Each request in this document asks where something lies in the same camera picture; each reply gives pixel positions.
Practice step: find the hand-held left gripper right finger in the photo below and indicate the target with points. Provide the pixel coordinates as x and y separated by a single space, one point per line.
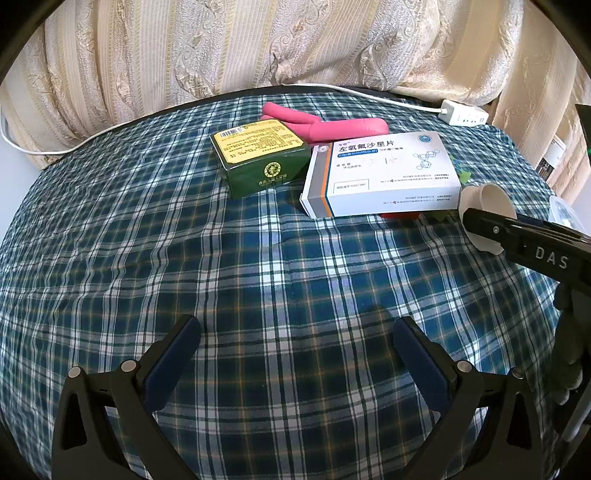
418 360

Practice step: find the red building block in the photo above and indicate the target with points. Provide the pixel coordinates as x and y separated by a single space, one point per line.
399 215

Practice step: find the person's right hand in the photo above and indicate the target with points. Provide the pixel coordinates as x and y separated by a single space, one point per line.
570 346

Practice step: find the white cup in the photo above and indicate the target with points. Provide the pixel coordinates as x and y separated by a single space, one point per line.
489 198

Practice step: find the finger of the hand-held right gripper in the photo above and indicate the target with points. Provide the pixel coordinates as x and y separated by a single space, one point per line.
554 227
485 226

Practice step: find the white tower heater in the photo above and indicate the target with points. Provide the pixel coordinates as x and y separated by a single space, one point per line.
551 159

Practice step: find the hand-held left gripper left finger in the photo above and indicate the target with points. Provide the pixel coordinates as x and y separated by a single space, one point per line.
175 350

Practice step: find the white power strip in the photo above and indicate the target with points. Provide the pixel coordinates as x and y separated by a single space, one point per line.
461 115

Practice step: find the blue plaid tablecloth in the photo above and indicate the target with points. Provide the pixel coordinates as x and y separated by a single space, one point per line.
277 277

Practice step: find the cream patterned curtain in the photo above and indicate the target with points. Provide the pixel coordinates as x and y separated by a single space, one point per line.
540 69
231 46

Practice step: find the green and yellow box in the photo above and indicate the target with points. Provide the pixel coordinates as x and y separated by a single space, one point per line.
258 161

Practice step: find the clear plastic bowl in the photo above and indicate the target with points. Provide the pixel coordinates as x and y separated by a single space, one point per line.
565 210

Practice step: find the white medicine box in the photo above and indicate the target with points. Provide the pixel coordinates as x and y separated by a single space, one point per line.
383 175

